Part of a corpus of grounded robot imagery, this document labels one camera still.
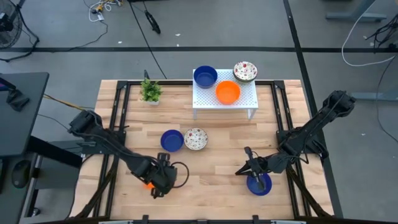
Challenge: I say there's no white floor cable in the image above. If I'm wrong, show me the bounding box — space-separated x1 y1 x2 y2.
341 0 398 68

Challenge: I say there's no black standing fan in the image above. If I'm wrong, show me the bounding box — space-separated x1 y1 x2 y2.
0 0 23 50

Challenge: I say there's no green potted plant white pot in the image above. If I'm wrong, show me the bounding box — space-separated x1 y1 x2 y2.
139 78 163 106

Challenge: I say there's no grey desk foot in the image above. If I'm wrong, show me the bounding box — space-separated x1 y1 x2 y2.
325 0 388 23
350 91 398 102

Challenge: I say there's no floral bowl green outside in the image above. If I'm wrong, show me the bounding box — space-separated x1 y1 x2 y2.
183 127 209 151
233 61 259 83

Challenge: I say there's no black floor stand foot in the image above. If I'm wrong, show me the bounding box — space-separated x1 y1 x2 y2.
144 10 162 35

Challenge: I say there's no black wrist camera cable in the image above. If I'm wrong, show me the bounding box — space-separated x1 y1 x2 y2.
170 161 190 189

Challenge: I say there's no black aluminium rig frame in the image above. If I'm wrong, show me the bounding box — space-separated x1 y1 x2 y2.
70 79 335 224

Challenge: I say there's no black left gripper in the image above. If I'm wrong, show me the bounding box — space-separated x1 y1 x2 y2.
146 151 178 199

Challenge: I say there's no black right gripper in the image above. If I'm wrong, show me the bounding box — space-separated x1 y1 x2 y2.
235 146 276 191

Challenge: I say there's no black desk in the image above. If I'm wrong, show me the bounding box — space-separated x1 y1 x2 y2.
0 72 50 157

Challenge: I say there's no black cable bundle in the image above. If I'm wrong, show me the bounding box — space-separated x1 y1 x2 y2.
365 14 398 50

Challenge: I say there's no white perforated metal shelf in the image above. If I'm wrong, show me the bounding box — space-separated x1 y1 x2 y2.
192 68 259 121

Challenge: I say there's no white power strip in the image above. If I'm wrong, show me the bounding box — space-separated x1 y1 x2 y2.
88 0 123 22

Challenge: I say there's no black desk device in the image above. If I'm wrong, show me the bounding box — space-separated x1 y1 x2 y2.
6 88 30 112

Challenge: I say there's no blue plastic mini bowl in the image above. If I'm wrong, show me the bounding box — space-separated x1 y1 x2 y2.
193 65 218 90
160 129 185 153
246 172 273 197

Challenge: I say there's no black computer mouse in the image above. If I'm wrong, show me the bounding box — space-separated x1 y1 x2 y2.
11 160 31 189

